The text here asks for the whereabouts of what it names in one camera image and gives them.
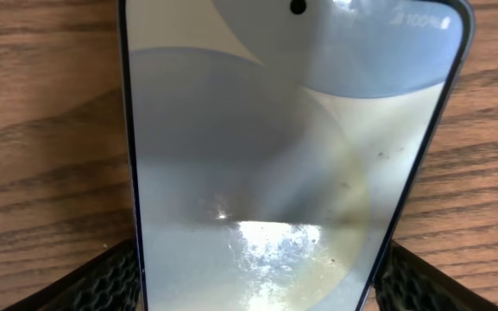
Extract blue Galaxy smartphone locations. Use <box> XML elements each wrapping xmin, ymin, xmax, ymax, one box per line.
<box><xmin>117</xmin><ymin>0</ymin><xmax>475</xmax><ymax>310</ymax></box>

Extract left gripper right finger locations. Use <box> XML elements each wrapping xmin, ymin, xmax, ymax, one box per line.
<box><xmin>374</xmin><ymin>242</ymin><xmax>498</xmax><ymax>311</ymax></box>

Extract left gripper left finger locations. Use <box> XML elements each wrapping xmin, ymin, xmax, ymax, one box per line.
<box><xmin>3</xmin><ymin>239</ymin><xmax>140</xmax><ymax>311</ymax></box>

